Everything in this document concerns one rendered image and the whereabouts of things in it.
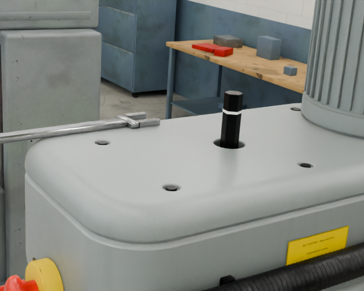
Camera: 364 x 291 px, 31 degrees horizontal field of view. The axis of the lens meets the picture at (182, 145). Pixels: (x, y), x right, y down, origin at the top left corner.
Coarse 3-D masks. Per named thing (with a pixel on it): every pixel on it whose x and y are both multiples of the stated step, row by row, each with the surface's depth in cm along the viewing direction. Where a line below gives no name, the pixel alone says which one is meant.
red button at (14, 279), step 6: (12, 276) 68; (6, 282) 68; (12, 282) 67; (18, 282) 67; (24, 282) 69; (30, 282) 69; (6, 288) 68; (12, 288) 67; (18, 288) 67; (24, 288) 68; (30, 288) 68; (36, 288) 68
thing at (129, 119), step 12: (108, 120) 81; (120, 120) 82; (132, 120) 82; (144, 120) 82; (156, 120) 82; (12, 132) 74; (24, 132) 75; (36, 132) 75; (48, 132) 75; (60, 132) 76; (72, 132) 77
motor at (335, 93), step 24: (336, 0) 82; (360, 0) 79; (312, 24) 88; (336, 24) 82; (360, 24) 79; (312, 48) 88; (336, 48) 83; (360, 48) 80; (312, 72) 89; (336, 72) 83; (360, 72) 81; (312, 96) 88; (336, 96) 84; (360, 96) 82; (312, 120) 88; (336, 120) 84; (360, 120) 82
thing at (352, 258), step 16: (320, 256) 71; (336, 256) 71; (352, 256) 72; (272, 272) 67; (288, 272) 67; (304, 272) 68; (320, 272) 68; (336, 272) 70; (352, 272) 71; (224, 288) 63; (240, 288) 64; (256, 288) 64; (272, 288) 65; (288, 288) 66; (304, 288) 67; (320, 288) 69
